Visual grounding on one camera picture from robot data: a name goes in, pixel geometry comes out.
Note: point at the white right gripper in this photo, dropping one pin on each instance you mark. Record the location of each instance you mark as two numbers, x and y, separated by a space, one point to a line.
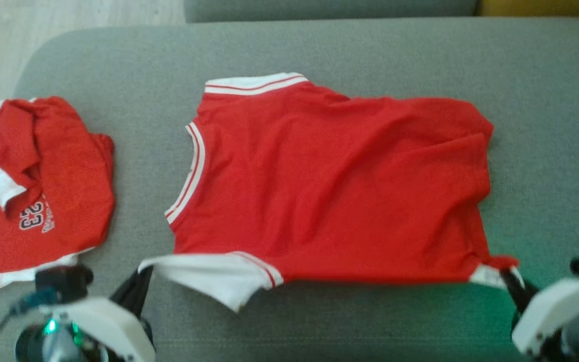
556 306

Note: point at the yellow sofa back cushion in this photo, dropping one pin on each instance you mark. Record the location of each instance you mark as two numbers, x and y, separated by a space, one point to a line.
546 7

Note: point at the red jersey with white trim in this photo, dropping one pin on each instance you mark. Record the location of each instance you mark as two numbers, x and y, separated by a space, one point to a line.
329 191

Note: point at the red shorts with number print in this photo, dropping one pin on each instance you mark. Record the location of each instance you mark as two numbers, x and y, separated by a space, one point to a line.
68 171

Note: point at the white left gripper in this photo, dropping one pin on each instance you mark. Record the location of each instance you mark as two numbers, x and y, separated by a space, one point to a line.
113 327

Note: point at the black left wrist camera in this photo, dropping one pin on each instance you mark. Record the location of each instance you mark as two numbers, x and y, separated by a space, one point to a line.
63 281

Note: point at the grey sofa back cushion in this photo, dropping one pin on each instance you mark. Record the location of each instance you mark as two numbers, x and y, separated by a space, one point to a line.
329 10

